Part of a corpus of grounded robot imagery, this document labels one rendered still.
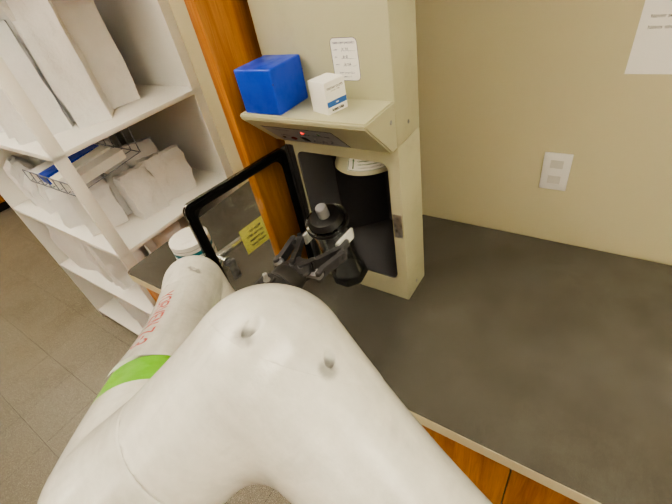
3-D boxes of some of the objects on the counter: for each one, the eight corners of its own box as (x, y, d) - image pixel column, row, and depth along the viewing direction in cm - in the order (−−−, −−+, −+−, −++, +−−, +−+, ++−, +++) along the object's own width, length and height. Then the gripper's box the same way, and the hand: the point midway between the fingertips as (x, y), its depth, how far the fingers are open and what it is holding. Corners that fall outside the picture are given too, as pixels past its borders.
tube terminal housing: (357, 226, 142) (314, -28, 94) (442, 247, 126) (444, -49, 77) (318, 270, 128) (244, -5, 79) (409, 300, 111) (386, -24, 63)
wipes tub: (206, 253, 145) (190, 221, 136) (230, 262, 139) (215, 229, 129) (179, 276, 138) (160, 243, 128) (203, 286, 131) (185, 253, 122)
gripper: (316, 289, 77) (371, 224, 90) (239, 262, 88) (299, 207, 101) (323, 314, 82) (375, 249, 95) (249, 285, 93) (305, 230, 106)
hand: (330, 233), depth 97 cm, fingers closed on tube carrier, 9 cm apart
